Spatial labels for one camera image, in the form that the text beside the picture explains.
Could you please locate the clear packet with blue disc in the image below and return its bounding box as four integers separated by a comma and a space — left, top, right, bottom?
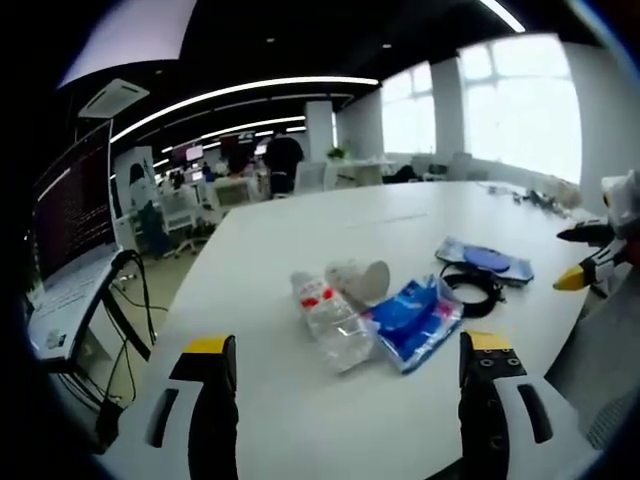
433, 236, 535, 285

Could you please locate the clutter of small items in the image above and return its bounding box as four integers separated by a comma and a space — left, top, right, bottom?
477, 180, 584, 216

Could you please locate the blue plastic packet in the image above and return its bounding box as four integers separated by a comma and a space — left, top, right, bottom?
360, 273, 465, 376

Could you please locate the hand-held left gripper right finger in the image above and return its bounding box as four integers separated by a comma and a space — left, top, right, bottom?
457, 329, 581, 480

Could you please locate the white table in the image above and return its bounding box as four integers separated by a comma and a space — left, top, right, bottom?
99, 180, 609, 480

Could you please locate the dark computer monitor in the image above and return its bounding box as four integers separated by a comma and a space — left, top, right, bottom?
30, 119, 117, 294

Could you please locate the grey mesh office chair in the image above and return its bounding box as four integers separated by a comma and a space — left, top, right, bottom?
542, 259, 640, 451

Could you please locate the clear plastic water bottle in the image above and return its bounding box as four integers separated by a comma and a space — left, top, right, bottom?
290, 270, 375, 375

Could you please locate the white paper cup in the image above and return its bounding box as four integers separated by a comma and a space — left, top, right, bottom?
324, 259, 391, 303

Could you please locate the white laptop stand shelf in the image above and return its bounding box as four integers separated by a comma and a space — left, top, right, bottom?
27, 242, 132, 364

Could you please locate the ceiling air conditioner vent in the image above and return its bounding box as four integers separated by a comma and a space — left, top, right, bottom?
77, 78, 151, 119

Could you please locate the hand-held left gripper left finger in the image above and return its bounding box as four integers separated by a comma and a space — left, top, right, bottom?
117, 335, 240, 480

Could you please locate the black cable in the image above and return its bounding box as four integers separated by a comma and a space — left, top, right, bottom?
439, 264, 507, 319
94, 249, 174, 416

